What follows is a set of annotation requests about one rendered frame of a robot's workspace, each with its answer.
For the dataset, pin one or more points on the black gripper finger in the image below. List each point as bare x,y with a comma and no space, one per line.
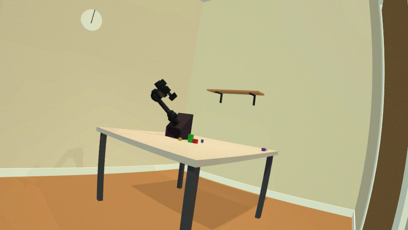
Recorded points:
163,83
173,95

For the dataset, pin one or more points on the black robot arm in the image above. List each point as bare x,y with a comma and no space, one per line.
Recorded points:
157,95

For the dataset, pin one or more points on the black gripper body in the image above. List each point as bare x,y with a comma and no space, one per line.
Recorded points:
166,90

